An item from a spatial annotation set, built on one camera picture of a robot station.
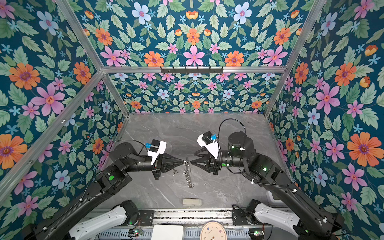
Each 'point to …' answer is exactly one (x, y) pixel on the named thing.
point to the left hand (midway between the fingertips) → (181, 163)
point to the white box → (168, 232)
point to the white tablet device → (273, 202)
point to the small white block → (192, 202)
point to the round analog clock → (213, 230)
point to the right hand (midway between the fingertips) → (194, 155)
